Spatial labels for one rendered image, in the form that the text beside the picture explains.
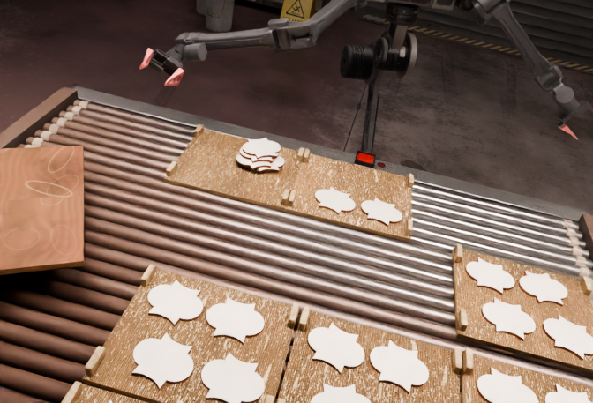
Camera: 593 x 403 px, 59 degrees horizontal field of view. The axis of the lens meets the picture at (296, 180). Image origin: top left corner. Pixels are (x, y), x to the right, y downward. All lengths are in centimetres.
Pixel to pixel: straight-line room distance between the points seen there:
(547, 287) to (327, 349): 74
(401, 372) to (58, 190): 101
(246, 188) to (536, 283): 94
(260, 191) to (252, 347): 61
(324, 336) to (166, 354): 38
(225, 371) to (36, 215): 63
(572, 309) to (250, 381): 97
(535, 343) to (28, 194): 141
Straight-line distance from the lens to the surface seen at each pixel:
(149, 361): 129
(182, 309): 137
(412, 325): 151
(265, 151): 186
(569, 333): 167
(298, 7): 537
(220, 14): 543
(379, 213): 176
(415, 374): 137
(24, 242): 144
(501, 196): 213
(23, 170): 168
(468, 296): 162
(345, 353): 135
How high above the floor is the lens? 201
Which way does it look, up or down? 36 degrees down
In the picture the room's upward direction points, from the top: 11 degrees clockwise
